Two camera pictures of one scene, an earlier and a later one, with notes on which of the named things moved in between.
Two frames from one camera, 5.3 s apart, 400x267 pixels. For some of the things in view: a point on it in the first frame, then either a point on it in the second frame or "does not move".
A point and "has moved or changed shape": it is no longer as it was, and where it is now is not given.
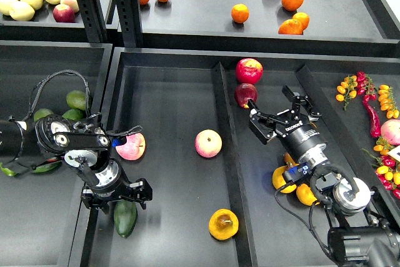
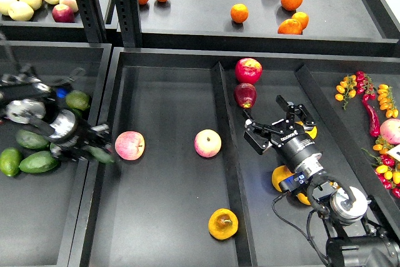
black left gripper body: [112, 182] → [69, 134]
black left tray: [40, 213] does not move
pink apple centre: [208, 143] does not move
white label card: [395, 152] does not move
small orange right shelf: [303, 19] does not move
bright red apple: [249, 70] does not move
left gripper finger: [142, 192] → [72, 154]
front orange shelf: [290, 27] does not move
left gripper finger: [92, 202] → [101, 134]
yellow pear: [223, 224] does not move
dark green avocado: [125, 216] has moved or changed shape
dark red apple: [244, 92] does not move
